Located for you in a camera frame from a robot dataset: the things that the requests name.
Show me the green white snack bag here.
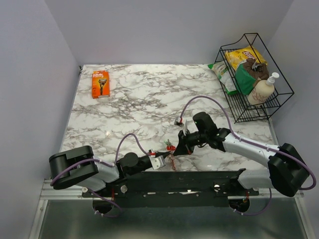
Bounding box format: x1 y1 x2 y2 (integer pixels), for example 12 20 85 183
208 61 237 95

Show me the black wire basket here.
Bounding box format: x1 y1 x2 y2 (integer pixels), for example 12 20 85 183
215 33 294 122

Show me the red white keyring carabiner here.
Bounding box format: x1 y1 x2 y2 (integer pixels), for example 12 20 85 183
164 139 176 172

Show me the purple cable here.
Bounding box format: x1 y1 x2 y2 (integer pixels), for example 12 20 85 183
179 96 317 216
49 133 153 187

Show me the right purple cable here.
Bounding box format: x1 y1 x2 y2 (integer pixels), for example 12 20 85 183
179 96 317 216

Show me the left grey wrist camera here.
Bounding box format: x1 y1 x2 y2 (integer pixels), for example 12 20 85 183
150 155 166 170

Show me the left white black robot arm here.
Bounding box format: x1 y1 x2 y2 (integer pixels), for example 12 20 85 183
49 146 159 197

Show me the aluminium rail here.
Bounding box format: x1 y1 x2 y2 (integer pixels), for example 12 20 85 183
39 178 87 200

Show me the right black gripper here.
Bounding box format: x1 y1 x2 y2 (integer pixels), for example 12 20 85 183
173 128 208 156

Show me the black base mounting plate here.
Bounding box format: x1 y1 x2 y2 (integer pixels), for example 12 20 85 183
82 169 259 208

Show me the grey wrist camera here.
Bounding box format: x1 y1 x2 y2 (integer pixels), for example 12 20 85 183
150 155 166 170
174 117 188 135

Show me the orange razor box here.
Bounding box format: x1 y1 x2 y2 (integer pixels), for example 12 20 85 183
92 71 110 99

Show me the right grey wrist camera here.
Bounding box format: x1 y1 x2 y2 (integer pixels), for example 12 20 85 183
174 117 188 135

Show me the cream lotion pump bottle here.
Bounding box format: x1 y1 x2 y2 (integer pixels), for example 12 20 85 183
248 72 280 105

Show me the brown crumpled cloth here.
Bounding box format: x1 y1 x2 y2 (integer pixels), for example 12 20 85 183
243 58 269 80

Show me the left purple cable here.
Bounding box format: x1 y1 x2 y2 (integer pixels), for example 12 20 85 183
49 133 153 187

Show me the yellow chips bag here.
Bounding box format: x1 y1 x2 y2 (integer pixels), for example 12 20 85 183
225 46 267 71

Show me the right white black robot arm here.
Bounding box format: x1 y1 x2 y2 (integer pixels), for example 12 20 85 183
173 112 310 197

